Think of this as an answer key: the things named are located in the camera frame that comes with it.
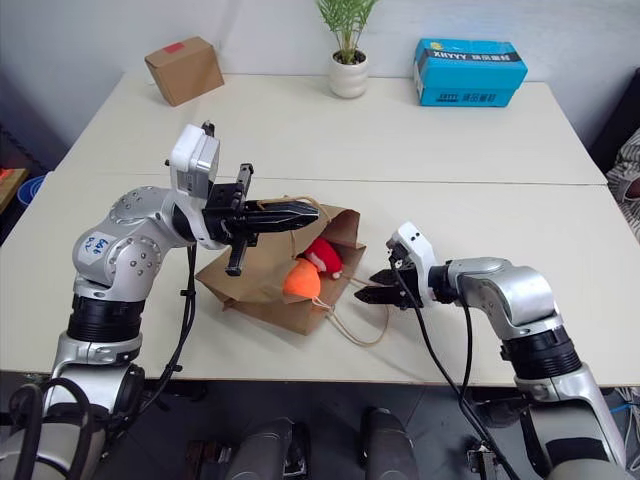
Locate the blue bucket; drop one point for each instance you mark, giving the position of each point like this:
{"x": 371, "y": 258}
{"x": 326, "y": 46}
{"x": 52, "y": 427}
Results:
{"x": 30, "y": 192}

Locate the brown paper bag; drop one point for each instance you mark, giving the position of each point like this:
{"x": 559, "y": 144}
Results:
{"x": 260, "y": 285}

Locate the red plush toy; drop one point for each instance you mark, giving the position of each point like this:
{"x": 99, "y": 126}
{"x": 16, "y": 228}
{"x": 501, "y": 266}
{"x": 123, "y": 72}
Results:
{"x": 326, "y": 255}

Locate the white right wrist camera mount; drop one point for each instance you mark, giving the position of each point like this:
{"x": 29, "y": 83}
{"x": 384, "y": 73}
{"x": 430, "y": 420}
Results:
{"x": 419, "y": 250}

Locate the orange plush toy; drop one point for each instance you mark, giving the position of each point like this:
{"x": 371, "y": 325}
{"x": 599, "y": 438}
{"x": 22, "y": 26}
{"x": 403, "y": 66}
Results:
{"x": 302, "y": 282}

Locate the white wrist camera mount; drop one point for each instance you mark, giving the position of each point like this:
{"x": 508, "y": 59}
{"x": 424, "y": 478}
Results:
{"x": 192, "y": 160}
{"x": 419, "y": 250}

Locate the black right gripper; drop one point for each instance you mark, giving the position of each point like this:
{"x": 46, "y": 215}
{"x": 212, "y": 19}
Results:
{"x": 409, "y": 287}

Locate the green potted plant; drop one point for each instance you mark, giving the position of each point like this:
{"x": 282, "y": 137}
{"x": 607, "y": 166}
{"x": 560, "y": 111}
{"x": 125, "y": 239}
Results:
{"x": 347, "y": 25}

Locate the striped grey cloth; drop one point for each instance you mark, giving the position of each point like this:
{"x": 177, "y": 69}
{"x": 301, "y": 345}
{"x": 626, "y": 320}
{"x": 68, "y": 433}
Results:
{"x": 625, "y": 170}

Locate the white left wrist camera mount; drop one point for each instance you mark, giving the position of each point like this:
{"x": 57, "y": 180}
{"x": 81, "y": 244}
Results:
{"x": 192, "y": 160}

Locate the wooden shelf board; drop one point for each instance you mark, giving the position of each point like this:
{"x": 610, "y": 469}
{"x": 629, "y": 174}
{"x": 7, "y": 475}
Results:
{"x": 11, "y": 182}

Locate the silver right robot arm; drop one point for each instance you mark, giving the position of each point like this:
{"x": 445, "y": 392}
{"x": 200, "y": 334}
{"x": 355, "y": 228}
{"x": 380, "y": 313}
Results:
{"x": 520, "y": 295}

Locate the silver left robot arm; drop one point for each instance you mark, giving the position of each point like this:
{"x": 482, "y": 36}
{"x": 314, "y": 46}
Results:
{"x": 125, "y": 235}

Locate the brown cardboard box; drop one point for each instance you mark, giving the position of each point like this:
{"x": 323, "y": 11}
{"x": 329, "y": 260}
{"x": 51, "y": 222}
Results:
{"x": 187, "y": 75}

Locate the white ribbed plant pot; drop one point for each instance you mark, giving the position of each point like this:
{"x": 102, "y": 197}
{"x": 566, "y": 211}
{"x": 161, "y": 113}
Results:
{"x": 348, "y": 77}

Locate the blue shoe box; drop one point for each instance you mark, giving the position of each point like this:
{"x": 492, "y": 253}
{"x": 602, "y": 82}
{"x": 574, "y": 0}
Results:
{"x": 467, "y": 75}

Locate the dark rounded shape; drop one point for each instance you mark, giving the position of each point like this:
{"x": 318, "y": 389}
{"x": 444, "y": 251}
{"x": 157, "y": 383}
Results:
{"x": 390, "y": 445}
{"x": 270, "y": 450}

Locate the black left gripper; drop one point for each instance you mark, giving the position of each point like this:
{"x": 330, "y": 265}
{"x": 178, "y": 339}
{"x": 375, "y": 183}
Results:
{"x": 225, "y": 210}

